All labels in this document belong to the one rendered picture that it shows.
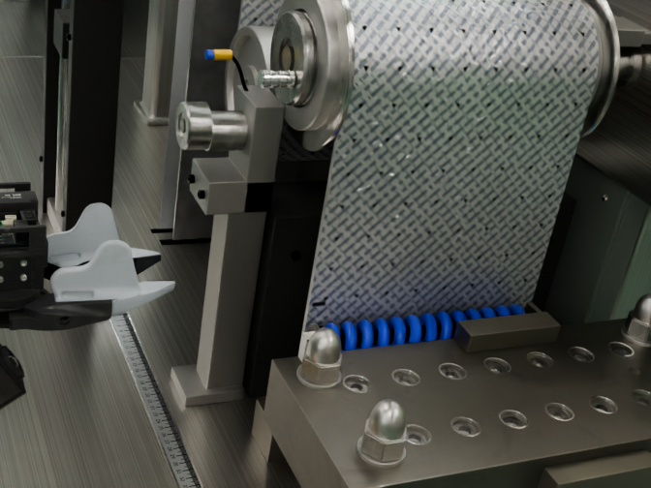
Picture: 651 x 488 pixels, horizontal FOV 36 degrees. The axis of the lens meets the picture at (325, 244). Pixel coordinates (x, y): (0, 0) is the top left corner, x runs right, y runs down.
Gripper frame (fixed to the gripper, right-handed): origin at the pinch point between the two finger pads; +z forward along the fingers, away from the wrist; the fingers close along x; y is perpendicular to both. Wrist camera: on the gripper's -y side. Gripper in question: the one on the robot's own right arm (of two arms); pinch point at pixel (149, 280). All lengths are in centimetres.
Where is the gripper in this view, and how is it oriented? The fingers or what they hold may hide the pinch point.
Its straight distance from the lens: 80.3
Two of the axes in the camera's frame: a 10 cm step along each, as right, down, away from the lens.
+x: -3.9, -4.9, 7.8
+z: 9.1, -0.6, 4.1
